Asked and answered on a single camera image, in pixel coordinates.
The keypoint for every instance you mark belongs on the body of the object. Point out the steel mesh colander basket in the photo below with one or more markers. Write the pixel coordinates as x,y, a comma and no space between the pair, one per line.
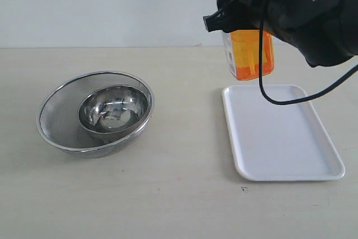
58,123

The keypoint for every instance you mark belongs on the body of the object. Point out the orange pump soap bottle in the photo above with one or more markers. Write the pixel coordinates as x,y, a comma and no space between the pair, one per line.
241,50

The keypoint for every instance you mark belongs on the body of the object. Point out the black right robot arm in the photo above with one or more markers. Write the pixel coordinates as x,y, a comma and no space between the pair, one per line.
324,31

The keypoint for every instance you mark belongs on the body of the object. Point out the white rectangular plastic tray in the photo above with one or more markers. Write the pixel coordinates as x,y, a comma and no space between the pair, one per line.
278,143

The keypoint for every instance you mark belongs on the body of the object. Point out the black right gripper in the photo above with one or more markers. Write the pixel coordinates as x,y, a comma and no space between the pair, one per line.
233,15

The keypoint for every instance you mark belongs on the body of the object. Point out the small stainless steel bowl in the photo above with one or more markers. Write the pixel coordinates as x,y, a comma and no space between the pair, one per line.
113,112

